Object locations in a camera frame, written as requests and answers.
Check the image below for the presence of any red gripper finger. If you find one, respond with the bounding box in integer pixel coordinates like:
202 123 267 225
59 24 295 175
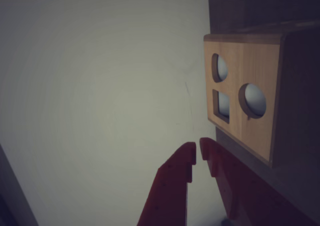
199 137 320 226
136 141 197 226

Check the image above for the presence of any wooden shape sorter box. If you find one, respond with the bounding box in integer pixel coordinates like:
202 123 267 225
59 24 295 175
203 27 320 169

